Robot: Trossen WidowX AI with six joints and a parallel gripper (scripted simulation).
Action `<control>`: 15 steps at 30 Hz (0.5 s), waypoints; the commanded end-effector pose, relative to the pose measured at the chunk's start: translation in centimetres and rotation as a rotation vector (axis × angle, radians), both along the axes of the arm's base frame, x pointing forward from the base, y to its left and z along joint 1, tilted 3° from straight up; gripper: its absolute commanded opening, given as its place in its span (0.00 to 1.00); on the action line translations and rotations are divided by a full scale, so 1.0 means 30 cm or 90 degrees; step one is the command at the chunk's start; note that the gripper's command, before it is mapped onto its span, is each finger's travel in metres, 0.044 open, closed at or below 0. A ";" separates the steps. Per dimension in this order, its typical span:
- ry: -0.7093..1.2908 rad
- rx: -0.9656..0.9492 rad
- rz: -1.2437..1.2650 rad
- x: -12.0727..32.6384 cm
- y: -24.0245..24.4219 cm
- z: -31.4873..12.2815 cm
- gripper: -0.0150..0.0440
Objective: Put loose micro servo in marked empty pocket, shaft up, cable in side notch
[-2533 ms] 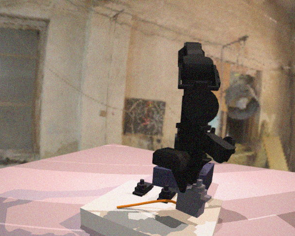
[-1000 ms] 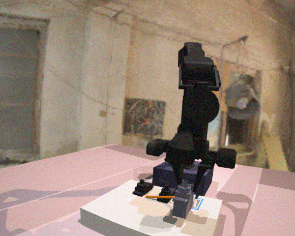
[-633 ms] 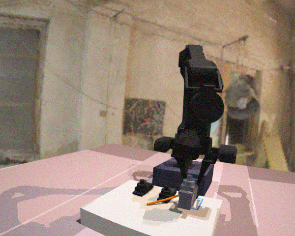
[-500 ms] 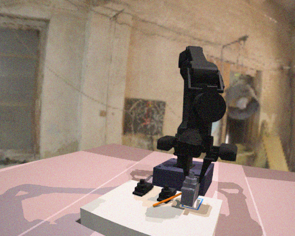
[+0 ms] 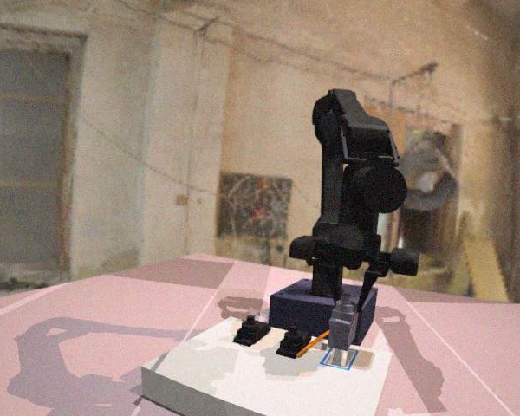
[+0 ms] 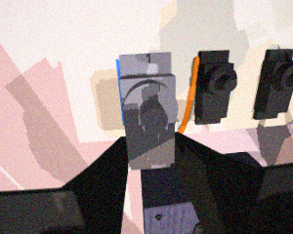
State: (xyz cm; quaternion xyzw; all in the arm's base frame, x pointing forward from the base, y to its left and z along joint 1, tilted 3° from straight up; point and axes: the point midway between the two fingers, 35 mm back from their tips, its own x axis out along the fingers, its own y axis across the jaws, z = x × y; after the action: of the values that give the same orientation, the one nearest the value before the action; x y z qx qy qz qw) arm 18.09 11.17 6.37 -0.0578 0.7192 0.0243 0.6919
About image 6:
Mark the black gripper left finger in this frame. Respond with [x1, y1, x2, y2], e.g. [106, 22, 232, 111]
[0, 136, 128, 234]

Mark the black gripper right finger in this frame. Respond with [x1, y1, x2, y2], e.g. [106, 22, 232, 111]
[175, 132, 293, 234]

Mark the white flat deck plate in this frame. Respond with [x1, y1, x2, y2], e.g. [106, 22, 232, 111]
[49, 0, 293, 143]

